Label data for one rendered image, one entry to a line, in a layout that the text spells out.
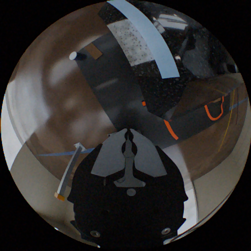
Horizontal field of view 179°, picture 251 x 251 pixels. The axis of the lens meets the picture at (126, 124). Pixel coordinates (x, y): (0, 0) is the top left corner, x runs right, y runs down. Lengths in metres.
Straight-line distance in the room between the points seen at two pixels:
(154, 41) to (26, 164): 6.33
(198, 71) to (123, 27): 0.18
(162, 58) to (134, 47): 0.07
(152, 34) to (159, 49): 0.04
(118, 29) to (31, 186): 6.59
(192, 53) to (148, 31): 0.09
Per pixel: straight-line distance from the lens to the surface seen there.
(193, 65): 0.19
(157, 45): 0.18
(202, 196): 5.14
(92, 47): 1.09
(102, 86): 1.01
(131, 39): 0.22
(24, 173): 6.30
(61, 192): 1.40
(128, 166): 0.84
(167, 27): 0.19
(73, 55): 1.06
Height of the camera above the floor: 0.97
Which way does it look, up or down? 58 degrees down
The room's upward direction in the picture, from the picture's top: 175 degrees counter-clockwise
